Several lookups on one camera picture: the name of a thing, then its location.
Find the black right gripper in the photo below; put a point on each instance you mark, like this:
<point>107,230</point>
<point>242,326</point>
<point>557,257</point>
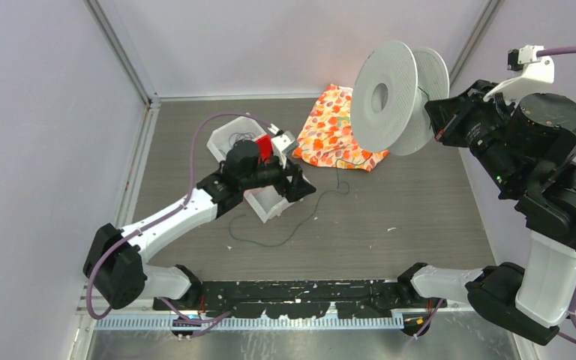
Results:
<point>445,114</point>

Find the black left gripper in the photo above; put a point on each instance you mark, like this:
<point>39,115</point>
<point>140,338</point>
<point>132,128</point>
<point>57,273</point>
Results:
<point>298,187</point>

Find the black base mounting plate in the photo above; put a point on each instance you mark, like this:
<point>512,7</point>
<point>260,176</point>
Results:
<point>300,299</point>

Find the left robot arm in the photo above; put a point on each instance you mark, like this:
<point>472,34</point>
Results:
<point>117,265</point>

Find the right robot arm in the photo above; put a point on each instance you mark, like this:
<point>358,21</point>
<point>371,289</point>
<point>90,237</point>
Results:
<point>528,148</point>

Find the floral orange cloth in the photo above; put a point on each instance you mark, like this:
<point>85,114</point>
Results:
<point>326,138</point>

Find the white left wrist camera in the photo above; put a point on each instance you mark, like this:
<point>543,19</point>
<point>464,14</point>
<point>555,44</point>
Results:
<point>283,144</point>

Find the white perforated spool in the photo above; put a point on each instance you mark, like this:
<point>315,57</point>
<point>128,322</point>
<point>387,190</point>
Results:
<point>388,101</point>

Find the white slotted cable duct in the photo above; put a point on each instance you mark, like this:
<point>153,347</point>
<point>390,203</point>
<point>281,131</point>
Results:
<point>170,321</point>

